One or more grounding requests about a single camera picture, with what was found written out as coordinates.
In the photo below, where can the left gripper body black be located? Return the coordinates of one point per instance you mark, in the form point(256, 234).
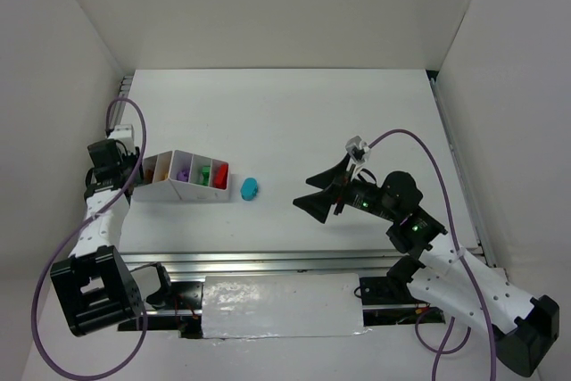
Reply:
point(135, 169)

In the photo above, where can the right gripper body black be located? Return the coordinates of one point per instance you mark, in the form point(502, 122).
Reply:
point(339, 191)

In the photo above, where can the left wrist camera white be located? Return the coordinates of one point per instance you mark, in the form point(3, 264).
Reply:
point(125, 134)

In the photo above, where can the brown long lego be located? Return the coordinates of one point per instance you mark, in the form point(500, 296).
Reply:
point(148, 176)

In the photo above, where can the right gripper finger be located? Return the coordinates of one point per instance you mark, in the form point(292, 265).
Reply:
point(318, 205)
point(336, 177)

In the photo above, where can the white divided container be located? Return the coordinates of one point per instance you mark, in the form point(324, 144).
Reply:
point(156, 185)
point(190, 191)

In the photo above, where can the red lego brick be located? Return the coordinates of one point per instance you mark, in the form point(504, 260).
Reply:
point(220, 179)

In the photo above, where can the green square lego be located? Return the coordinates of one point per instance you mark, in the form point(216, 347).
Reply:
point(204, 176)

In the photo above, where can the purple lego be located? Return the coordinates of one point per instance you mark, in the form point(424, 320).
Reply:
point(183, 175)

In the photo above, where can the silver foil tape panel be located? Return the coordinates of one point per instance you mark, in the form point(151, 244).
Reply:
point(298, 305)

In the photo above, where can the yellow lego brick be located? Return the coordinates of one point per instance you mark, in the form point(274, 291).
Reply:
point(160, 175)

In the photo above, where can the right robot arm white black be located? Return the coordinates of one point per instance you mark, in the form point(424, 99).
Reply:
point(435, 270)

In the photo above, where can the aluminium front rail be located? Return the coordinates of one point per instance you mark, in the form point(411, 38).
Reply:
point(203, 263)

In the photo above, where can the teal rounded lego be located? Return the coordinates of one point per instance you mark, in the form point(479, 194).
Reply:
point(249, 189)

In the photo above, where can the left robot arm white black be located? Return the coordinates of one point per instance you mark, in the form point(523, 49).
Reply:
point(94, 285)

